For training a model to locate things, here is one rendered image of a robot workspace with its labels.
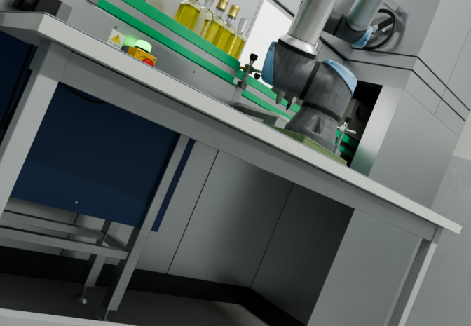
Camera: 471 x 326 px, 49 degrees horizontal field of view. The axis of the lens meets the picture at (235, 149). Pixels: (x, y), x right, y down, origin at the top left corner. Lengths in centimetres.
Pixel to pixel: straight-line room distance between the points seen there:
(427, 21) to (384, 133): 55
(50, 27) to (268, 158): 62
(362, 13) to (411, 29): 95
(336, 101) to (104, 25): 66
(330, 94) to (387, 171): 112
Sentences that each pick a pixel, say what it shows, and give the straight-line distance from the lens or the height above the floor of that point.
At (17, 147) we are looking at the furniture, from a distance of 100.
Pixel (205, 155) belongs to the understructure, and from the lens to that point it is 212.
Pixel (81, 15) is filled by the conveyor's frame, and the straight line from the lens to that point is 142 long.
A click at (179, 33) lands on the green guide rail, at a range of 160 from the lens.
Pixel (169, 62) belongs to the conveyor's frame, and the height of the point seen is 84.
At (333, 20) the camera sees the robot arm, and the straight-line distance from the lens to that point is 170.
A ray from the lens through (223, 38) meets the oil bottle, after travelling 185.
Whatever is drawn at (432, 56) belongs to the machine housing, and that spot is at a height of 145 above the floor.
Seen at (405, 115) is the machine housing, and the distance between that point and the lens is 248.
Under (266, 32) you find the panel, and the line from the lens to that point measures 219.
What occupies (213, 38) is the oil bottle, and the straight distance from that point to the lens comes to 182.
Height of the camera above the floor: 64
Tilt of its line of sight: 2 degrees up
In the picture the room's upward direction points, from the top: 23 degrees clockwise
